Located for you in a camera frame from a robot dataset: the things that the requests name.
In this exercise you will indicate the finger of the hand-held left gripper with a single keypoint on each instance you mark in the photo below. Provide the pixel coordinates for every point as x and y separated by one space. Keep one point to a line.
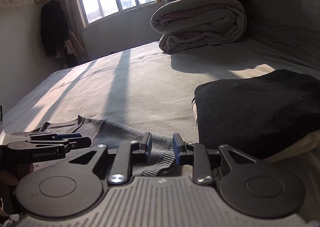
67 135
80 142

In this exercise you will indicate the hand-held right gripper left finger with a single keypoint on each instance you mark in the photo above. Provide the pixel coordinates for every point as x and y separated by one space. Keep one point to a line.
149 145

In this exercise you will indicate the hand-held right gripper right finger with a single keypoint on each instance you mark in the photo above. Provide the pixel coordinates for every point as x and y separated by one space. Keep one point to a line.
177 149

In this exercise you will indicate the grey patterned knit sweater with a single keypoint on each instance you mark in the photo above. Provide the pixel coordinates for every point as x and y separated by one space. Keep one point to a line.
112 134

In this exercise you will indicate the person's left hand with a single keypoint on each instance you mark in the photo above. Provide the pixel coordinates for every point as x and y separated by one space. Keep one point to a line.
8 179

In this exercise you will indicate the bed with grey sheet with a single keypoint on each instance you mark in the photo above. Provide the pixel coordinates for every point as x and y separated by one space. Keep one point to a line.
137 87

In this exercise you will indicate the black folded garment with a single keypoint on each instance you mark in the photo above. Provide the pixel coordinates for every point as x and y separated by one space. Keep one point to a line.
255 112

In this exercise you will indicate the pink hanging clothing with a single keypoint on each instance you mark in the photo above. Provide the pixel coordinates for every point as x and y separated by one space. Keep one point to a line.
73 44

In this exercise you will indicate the dark hanging coat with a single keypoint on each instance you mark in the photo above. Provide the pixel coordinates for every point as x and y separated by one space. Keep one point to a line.
53 27

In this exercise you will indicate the folded beige pink quilt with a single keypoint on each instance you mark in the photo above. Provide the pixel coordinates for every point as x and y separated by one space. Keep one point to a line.
200 22

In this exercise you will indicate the grey quilted headboard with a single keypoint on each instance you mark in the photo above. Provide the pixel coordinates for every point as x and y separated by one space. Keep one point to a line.
287 4

